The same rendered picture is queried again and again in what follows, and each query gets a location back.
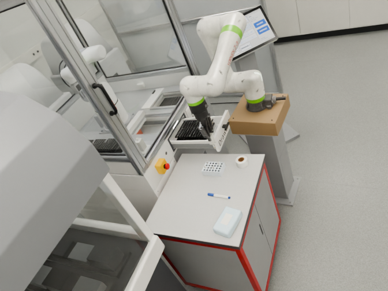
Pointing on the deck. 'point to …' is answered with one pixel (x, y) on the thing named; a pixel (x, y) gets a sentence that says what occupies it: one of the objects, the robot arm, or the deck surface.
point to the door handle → (106, 98)
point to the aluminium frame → (133, 151)
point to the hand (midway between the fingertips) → (211, 138)
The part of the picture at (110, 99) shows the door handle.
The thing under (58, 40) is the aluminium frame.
